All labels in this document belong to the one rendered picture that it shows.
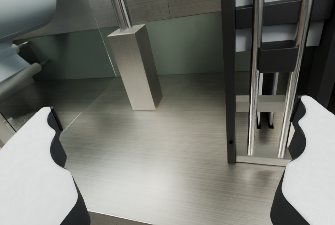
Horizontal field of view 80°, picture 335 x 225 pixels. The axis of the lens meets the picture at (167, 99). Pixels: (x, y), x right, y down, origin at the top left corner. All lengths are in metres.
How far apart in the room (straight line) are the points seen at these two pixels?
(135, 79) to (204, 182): 0.37
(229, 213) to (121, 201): 0.22
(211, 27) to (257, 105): 0.47
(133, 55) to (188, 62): 0.32
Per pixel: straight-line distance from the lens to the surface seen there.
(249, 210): 0.45
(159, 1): 0.83
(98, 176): 0.57
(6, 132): 0.66
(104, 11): 0.93
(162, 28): 0.85
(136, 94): 0.69
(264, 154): 0.50
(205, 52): 0.85
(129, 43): 0.61
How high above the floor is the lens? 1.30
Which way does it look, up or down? 32 degrees down
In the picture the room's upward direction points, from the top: 13 degrees counter-clockwise
